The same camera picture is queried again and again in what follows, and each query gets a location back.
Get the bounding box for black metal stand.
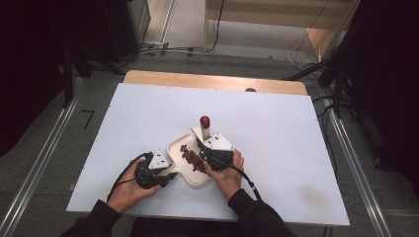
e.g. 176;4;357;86
330;60;349;119

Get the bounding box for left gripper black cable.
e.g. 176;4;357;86
106;152;150;202

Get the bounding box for dark curtain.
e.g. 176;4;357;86
342;0;419;198
0;0;107;158

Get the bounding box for hanging black cable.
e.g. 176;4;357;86
207;0;226;53

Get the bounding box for metal floor rail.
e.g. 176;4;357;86
0;78;83;237
320;97;395;237

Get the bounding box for person's right hand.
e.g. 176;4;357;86
202;149;246;201

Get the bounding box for white board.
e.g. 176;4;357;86
65;82;351;227

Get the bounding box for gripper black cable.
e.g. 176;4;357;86
229;163;264;202
106;152;150;202

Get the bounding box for black cabinet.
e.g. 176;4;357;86
101;0;152;64

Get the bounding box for cream plastic dustpan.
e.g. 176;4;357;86
165;132;213;188

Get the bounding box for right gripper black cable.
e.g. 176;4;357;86
229;163;264;202

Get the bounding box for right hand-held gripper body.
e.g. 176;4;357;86
199;131;237;173

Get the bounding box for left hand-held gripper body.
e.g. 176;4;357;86
133;148;175;191

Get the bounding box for white cable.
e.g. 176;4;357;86
287;31;323;72

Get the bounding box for bundle of floor cables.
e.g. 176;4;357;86
119;41;208;63

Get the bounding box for person's left hand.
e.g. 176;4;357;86
106;157;163;215

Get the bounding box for pile of red beans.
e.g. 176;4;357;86
179;143;209;174

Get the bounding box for cream brush with red cap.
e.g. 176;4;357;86
190;115;212;143

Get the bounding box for light wooden shelf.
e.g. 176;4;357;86
203;0;362;61

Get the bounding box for wooden table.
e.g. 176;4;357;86
123;69;308;97

